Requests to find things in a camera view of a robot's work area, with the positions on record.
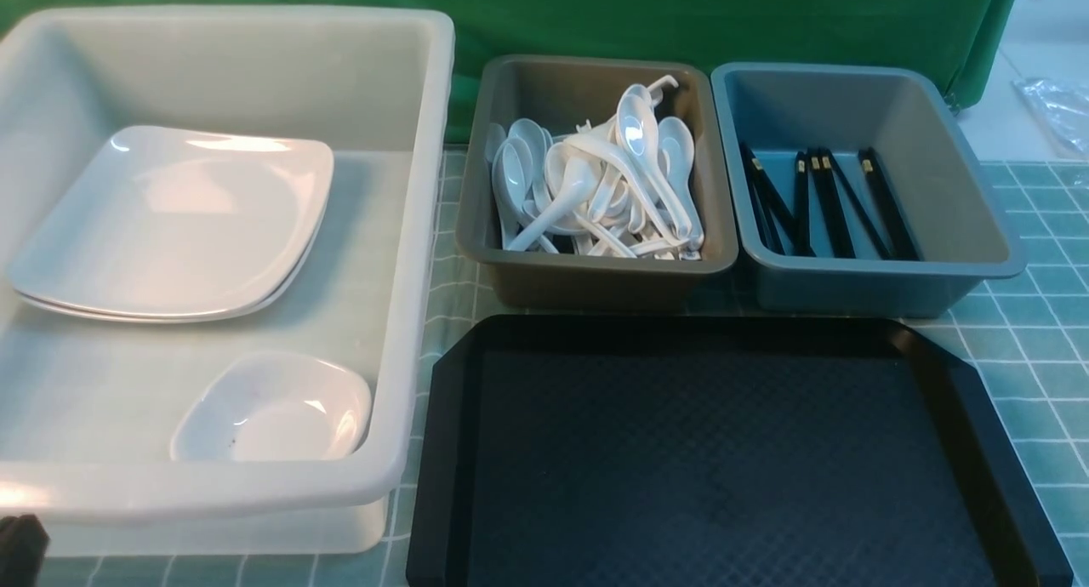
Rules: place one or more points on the black chopstick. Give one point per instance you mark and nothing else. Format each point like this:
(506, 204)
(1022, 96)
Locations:
(830, 203)
(902, 244)
(860, 210)
(773, 210)
(803, 227)

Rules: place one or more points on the white ceramic soup spoon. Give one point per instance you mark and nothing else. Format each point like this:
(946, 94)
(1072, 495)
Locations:
(638, 133)

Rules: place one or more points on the white spoon left side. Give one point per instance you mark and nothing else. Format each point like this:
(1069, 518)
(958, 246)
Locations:
(512, 178)

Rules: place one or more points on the brown-grey spoon bin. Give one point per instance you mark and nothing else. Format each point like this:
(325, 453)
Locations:
(560, 93)

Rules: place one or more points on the white square plate in tub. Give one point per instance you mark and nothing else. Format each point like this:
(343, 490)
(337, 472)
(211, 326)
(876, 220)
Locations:
(142, 318)

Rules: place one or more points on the clear plastic bag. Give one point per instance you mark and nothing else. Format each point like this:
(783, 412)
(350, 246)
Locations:
(1061, 108)

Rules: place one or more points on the large white plastic tub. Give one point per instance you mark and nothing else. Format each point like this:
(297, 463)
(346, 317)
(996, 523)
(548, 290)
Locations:
(90, 407)

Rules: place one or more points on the small white square bowl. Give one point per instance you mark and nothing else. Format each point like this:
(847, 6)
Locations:
(271, 406)

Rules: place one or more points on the green backdrop cloth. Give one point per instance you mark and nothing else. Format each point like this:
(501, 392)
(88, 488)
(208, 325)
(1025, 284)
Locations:
(951, 42)

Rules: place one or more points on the white spoon diagonal front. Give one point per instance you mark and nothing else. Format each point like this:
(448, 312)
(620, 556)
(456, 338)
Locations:
(578, 181)

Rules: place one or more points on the white spoon right side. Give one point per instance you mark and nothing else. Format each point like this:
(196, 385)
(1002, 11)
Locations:
(677, 146)

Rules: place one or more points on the black chopstick centre right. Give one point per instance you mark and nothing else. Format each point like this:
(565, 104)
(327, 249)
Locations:
(860, 210)

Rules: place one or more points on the black chopstick middle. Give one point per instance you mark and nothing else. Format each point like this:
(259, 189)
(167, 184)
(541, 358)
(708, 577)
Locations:
(830, 203)

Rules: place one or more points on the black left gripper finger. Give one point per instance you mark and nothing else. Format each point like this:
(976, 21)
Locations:
(24, 543)

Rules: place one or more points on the black plastic serving tray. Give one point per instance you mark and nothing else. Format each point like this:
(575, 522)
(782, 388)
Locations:
(577, 450)

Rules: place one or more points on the black chopstick far right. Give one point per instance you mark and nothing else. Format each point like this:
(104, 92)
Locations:
(902, 244)

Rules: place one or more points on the black chopstick far left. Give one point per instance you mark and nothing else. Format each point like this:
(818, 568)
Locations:
(773, 210)

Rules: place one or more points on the large white square plate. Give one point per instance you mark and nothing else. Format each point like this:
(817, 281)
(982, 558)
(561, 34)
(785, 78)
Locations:
(166, 221)

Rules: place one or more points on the blue-grey chopstick bin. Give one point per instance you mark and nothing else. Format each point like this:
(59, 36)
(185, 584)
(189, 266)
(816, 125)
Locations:
(955, 220)

